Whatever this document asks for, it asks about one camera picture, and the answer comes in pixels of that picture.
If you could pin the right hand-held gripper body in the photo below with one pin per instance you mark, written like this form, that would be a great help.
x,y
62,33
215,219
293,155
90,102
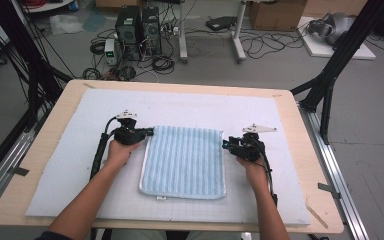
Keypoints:
x,y
248,150

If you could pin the grey tape piece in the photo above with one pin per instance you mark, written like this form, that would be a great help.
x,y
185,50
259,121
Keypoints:
x,y
19,171
328,189

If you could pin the large brown cardboard box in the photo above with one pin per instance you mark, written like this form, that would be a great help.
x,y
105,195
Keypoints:
x,y
276,15

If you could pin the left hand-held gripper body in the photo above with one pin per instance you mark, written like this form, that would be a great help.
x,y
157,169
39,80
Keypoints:
x,y
128,135

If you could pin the white desk leg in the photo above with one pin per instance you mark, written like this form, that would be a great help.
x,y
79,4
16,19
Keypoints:
x,y
238,36
182,33

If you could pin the aluminium rail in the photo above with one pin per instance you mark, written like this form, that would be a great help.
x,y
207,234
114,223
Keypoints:
x,y
333,166
6,166

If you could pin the light wooden table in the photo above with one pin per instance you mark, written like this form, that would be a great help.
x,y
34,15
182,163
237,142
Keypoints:
x,y
180,86

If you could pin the white power supply unit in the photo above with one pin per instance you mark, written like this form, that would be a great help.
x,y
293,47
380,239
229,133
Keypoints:
x,y
110,51

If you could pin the black flat device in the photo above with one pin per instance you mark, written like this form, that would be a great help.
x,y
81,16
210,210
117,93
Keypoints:
x,y
220,22

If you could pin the black computer tower green label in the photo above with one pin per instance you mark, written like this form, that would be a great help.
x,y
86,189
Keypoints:
x,y
128,31

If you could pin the white grid mat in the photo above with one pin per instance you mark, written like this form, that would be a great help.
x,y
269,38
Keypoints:
x,y
180,106

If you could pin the person's right hand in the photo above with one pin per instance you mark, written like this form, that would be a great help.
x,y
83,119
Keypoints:
x,y
257,173

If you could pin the clear plastic bag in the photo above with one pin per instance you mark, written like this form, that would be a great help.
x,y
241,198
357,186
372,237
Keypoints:
x,y
66,24

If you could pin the person's left hand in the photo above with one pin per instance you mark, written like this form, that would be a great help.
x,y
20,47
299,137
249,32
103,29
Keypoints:
x,y
120,153

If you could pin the grey headset device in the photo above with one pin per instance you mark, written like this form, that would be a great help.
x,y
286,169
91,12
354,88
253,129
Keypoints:
x,y
333,26

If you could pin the light blue striped towel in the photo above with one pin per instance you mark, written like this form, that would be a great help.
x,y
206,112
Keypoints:
x,y
183,163

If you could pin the white floor board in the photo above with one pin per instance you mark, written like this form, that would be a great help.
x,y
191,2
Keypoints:
x,y
320,50

